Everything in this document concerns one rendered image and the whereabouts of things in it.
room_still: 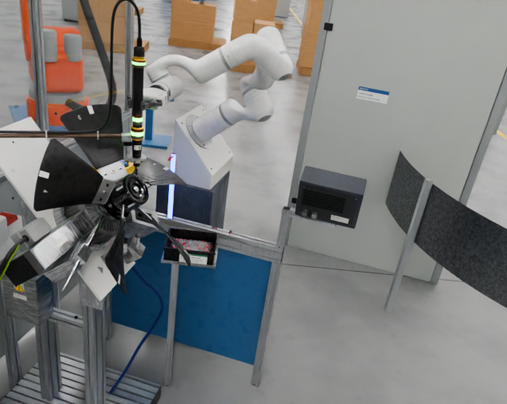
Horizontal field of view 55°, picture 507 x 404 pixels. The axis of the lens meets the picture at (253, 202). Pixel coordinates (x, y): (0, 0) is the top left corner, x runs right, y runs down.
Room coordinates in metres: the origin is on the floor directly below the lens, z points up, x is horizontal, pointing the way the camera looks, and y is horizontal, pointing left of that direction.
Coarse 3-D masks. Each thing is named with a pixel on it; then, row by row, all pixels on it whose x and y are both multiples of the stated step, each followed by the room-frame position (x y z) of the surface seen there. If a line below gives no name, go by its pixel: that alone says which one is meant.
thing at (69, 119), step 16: (80, 112) 1.68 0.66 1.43; (96, 112) 1.71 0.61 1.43; (112, 112) 1.74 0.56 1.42; (80, 128) 1.64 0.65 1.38; (96, 128) 1.66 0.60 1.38; (112, 128) 1.69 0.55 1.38; (80, 144) 1.61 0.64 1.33; (96, 144) 1.63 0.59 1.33; (112, 144) 1.65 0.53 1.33; (96, 160) 1.60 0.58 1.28; (112, 160) 1.61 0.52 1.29
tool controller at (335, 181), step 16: (304, 176) 1.84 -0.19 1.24; (320, 176) 1.85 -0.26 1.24; (336, 176) 1.86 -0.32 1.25; (352, 176) 1.87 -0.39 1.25; (304, 192) 1.82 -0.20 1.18; (320, 192) 1.80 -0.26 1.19; (336, 192) 1.78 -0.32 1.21; (352, 192) 1.77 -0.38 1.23; (304, 208) 1.84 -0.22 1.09; (320, 208) 1.82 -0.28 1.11; (336, 208) 1.80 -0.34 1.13; (352, 208) 1.78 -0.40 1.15; (352, 224) 1.81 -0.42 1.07
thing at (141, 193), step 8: (128, 176) 1.55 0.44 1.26; (136, 176) 1.59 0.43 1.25; (120, 184) 1.51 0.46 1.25; (128, 184) 1.53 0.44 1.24; (136, 184) 1.57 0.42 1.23; (144, 184) 1.59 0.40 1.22; (112, 192) 1.51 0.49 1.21; (120, 192) 1.50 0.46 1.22; (128, 192) 1.49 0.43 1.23; (136, 192) 1.54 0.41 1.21; (144, 192) 1.57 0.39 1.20; (112, 200) 1.50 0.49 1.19; (120, 200) 1.49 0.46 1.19; (128, 200) 1.49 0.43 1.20; (136, 200) 1.50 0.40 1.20; (144, 200) 1.53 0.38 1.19; (104, 208) 1.49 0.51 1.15; (112, 208) 1.52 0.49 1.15; (120, 208) 1.50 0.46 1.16; (128, 208) 1.51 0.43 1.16; (112, 216) 1.50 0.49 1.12
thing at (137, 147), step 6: (138, 42) 1.64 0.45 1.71; (138, 48) 1.63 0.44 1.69; (138, 54) 1.63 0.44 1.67; (144, 54) 1.65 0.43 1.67; (132, 144) 1.64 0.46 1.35; (138, 144) 1.63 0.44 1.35; (132, 150) 1.64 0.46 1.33; (138, 150) 1.63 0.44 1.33; (132, 156) 1.64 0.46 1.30; (138, 156) 1.64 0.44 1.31
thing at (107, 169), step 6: (120, 162) 1.62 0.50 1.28; (102, 168) 1.59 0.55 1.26; (108, 168) 1.60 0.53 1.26; (114, 168) 1.60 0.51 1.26; (102, 174) 1.58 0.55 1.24; (108, 174) 1.59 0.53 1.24; (114, 174) 1.59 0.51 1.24; (120, 174) 1.60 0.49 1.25; (126, 174) 1.60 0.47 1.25; (114, 180) 1.58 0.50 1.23
